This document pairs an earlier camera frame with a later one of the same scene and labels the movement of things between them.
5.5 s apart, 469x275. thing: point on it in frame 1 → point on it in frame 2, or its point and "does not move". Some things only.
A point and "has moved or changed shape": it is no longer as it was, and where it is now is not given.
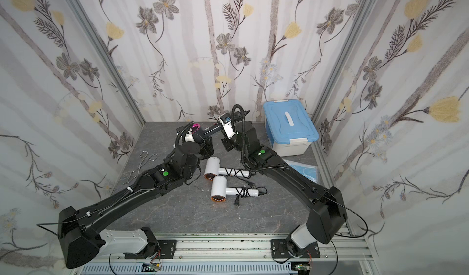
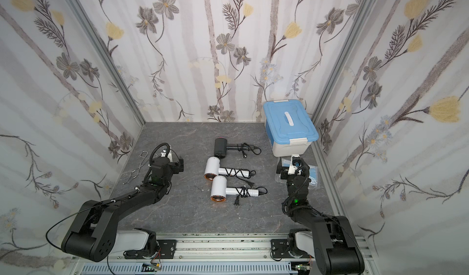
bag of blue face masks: [309, 172] does not move
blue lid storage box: [290, 128] does not move
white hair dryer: [219, 190] does not move
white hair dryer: [212, 169] does not move
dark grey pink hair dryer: [197, 134] has moved or changed shape
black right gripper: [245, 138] → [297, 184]
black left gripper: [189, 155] → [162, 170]
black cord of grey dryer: [232, 113] has moved or changed shape
